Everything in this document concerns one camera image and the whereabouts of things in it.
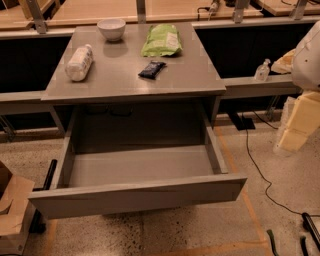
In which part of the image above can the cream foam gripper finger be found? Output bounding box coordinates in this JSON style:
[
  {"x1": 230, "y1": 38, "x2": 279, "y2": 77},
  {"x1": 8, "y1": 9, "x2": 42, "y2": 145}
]
[{"x1": 273, "y1": 91, "x2": 320, "y2": 154}]

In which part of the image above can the green rice chip bag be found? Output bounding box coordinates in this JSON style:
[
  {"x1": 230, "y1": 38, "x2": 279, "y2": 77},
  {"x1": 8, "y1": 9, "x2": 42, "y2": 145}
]
[{"x1": 141, "y1": 24, "x2": 182, "y2": 57}]

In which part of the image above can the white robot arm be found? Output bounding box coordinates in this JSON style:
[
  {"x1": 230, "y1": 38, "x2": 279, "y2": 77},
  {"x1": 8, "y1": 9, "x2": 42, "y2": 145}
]
[{"x1": 271, "y1": 21, "x2": 320, "y2": 155}]

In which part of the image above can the grey cabinet with counter top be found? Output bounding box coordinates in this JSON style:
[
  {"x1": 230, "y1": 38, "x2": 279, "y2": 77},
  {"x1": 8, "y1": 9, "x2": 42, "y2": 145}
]
[{"x1": 42, "y1": 23, "x2": 226, "y2": 152}]

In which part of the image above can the open grey top drawer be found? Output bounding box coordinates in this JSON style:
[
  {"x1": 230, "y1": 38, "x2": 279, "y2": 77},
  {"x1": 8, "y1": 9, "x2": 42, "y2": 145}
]
[{"x1": 29, "y1": 105, "x2": 246, "y2": 219}]

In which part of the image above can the black bar beside drawer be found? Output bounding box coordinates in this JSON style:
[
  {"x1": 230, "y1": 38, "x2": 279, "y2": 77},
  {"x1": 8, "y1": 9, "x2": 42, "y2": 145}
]
[{"x1": 28, "y1": 158, "x2": 59, "y2": 234}]

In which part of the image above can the clear hand sanitizer bottle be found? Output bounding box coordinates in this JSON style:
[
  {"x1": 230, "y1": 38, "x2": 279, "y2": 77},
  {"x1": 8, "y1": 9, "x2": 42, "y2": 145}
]
[{"x1": 254, "y1": 59, "x2": 271, "y2": 82}]

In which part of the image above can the black table foot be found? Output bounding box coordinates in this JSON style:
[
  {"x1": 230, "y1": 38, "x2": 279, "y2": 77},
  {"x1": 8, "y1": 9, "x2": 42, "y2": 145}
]
[{"x1": 228, "y1": 112, "x2": 255, "y2": 131}]

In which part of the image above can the dark blue snack packet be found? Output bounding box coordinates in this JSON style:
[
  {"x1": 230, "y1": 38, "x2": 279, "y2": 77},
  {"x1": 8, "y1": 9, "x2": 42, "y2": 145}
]
[{"x1": 138, "y1": 61, "x2": 166, "y2": 79}]

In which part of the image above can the white ceramic bowl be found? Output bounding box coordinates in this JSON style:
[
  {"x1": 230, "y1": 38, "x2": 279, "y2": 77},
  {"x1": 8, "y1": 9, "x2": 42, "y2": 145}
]
[{"x1": 97, "y1": 18, "x2": 126, "y2": 41}]

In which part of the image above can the white plastic bottle lying down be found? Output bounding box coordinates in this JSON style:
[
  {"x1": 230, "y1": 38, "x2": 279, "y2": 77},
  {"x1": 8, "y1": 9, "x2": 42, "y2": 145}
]
[{"x1": 65, "y1": 44, "x2": 93, "y2": 82}]

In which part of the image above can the brown cardboard box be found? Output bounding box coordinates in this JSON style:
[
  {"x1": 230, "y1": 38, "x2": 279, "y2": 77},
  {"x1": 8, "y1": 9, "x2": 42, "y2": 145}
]
[{"x1": 0, "y1": 162, "x2": 34, "y2": 255}]

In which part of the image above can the black floor cable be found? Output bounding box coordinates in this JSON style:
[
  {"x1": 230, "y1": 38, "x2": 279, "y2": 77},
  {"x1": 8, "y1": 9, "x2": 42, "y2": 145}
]
[{"x1": 245, "y1": 110, "x2": 320, "y2": 218}]

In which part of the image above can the green handled tool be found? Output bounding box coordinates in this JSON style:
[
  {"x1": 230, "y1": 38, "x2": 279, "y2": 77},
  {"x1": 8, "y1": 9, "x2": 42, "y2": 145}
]
[{"x1": 266, "y1": 229, "x2": 279, "y2": 256}]

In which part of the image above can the grey metal bracket post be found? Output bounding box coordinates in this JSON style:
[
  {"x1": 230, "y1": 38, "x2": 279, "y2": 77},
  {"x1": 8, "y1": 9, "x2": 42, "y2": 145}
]
[{"x1": 26, "y1": 0, "x2": 47, "y2": 34}]

